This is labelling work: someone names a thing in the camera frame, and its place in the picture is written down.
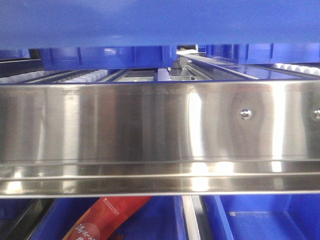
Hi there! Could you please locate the large blue plastic bin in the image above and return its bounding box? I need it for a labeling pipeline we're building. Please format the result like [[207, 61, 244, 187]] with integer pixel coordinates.
[[0, 0, 320, 50]]

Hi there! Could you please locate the lower left blue bin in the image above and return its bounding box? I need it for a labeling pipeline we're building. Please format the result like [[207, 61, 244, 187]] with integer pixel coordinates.
[[30, 196, 187, 240]]

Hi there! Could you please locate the rear left blue bin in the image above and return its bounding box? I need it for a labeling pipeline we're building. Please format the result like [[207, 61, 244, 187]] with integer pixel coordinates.
[[40, 45, 177, 71]]

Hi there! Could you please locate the lower right blue bin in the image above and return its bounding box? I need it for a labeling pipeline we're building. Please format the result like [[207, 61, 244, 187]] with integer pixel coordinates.
[[201, 194, 320, 240]]

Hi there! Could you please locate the rear right blue bin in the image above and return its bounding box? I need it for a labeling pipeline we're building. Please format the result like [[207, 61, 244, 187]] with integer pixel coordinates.
[[205, 42, 320, 65]]

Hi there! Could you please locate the middle white roller track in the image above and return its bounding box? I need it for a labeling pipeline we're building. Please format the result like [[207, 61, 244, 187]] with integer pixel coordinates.
[[157, 68, 172, 82]]

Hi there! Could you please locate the white roller track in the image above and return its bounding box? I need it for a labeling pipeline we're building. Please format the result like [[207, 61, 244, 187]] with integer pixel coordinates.
[[157, 68, 172, 82], [63, 69, 108, 83], [273, 63, 320, 76]]

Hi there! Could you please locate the left white roller track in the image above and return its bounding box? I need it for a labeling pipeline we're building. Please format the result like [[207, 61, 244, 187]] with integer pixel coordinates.
[[63, 69, 108, 83]]

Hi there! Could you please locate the red snack package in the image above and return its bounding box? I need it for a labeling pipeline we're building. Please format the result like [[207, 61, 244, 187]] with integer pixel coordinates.
[[63, 196, 151, 240]]

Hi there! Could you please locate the right white roller track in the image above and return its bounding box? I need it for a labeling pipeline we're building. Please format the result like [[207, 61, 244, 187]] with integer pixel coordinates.
[[273, 63, 320, 76]]

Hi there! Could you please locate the stainless steel shelf rail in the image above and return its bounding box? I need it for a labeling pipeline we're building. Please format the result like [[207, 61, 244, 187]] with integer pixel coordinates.
[[0, 80, 320, 198]]

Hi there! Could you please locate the centre metal guide rail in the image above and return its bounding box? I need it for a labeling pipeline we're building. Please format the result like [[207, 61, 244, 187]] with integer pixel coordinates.
[[179, 54, 259, 81]]

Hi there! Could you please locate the left rail screw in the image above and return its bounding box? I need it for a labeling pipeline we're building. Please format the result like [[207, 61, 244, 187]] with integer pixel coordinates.
[[239, 108, 253, 120]]

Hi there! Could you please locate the rail screw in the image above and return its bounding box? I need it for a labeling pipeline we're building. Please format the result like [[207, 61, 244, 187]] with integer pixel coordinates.
[[312, 108, 320, 121], [239, 108, 253, 120]]

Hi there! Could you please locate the lower metal divider rail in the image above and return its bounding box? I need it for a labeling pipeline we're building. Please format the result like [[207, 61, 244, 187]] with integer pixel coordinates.
[[182, 195, 211, 240]]

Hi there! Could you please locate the right rail screw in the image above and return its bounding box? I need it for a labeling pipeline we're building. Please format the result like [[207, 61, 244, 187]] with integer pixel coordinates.
[[312, 108, 320, 121]]

